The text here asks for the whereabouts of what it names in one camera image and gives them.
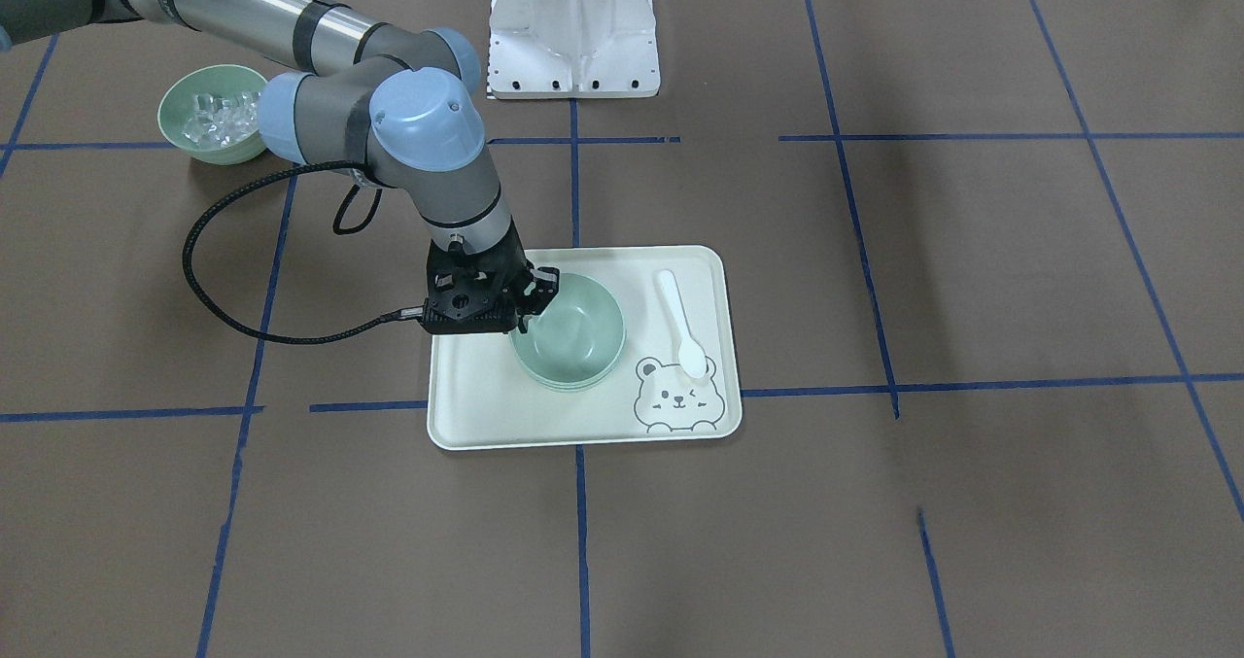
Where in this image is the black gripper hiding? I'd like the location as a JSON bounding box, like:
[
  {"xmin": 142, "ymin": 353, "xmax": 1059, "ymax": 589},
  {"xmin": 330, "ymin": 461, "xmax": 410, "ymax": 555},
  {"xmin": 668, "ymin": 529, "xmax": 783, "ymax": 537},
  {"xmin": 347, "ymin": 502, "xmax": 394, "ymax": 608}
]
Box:
[{"xmin": 428, "ymin": 231, "xmax": 560, "ymax": 335}]

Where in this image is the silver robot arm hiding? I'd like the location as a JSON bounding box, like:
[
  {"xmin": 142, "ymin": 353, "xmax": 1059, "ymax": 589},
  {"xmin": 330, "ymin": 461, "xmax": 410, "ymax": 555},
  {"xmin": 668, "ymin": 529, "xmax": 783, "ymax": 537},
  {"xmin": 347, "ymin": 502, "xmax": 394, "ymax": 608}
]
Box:
[{"xmin": 1, "ymin": 0, "xmax": 559, "ymax": 345}]

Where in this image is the green bowl on tray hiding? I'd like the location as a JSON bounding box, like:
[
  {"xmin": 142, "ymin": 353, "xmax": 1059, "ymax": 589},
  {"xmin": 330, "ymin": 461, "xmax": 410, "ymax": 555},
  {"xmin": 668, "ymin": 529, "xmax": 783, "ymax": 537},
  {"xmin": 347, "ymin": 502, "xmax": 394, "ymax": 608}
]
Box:
[{"xmin": 530, "ymin": 374, "xmax": 608, "ymax": 393}]

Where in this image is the cream bear tray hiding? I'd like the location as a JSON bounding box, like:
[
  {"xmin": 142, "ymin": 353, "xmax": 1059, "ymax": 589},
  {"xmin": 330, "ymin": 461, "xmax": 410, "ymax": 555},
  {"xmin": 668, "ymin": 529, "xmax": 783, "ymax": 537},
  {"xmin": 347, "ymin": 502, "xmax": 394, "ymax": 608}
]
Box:
[{"xmin": 428, "ymin": 245, "xmax": 743, "ymax": 450}]

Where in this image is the white plastic spoon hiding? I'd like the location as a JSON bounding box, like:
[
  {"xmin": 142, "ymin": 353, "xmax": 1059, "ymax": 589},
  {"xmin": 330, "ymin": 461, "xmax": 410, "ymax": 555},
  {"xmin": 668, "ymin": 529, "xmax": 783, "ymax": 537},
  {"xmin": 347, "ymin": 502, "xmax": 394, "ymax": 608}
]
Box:
[{"xmin": 656, "ymin": 269, "xmax": 709, "ymax": 381}]

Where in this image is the green bowl with ice cubes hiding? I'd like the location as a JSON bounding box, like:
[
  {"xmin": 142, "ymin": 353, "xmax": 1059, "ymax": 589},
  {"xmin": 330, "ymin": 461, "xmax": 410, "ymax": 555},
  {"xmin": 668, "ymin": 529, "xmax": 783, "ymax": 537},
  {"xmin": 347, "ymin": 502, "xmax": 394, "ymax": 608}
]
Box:
[{"xmin": 156, "ymin": 63, "xmax": 267, "ymax": 165}]

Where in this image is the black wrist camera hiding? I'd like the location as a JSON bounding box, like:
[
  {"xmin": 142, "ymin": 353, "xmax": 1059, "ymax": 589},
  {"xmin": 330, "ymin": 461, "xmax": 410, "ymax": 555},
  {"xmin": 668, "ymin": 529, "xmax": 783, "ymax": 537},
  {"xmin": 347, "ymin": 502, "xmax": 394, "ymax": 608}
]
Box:
[{"xmin": 415, "ymin": 265, "xmax": 518, "ymax": 335}]

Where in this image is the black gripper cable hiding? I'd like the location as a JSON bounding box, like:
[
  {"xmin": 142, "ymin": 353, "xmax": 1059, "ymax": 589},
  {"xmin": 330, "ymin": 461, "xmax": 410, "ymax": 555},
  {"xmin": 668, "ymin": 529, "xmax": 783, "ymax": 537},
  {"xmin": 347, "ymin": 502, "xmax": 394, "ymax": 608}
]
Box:
[{"xmin": 183, "ymin": 160, "xmax": 429, "ymax": 345}]

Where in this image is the white camera post base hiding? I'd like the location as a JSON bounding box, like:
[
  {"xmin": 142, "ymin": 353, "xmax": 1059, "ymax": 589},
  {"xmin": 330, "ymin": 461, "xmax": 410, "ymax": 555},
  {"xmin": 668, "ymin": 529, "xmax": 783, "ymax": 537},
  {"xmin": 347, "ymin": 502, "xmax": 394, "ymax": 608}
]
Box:
[{"xmin": 486, "ymin": 0, "xmax": 662, "ymax": 100}]

